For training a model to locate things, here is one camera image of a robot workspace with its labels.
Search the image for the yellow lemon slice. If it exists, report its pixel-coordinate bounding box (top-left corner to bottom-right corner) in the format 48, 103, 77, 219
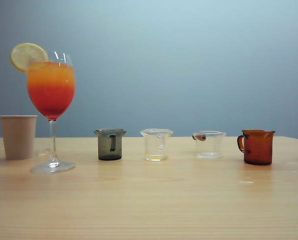
9, 42, 49, 73

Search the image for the clear glass measuring cup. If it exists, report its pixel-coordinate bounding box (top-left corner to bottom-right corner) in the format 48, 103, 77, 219
139, 128, 174, 162

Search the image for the grey glass measuring cup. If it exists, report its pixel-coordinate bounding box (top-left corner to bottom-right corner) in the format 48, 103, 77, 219
93, 128, 127, 161

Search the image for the amber glass measuring cup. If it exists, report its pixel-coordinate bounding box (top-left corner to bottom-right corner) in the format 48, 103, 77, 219
237, 129, 276, 166

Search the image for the beige paper cup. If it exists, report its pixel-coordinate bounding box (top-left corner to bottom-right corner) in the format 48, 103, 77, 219
0, 114, 38, 161

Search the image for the wine glass with orange drink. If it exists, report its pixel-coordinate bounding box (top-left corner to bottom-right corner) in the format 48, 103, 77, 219
26, 50, 76, 175

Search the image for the clear cup with wooden handle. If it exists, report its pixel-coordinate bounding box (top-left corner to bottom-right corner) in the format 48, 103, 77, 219
192, 130, 227, 160

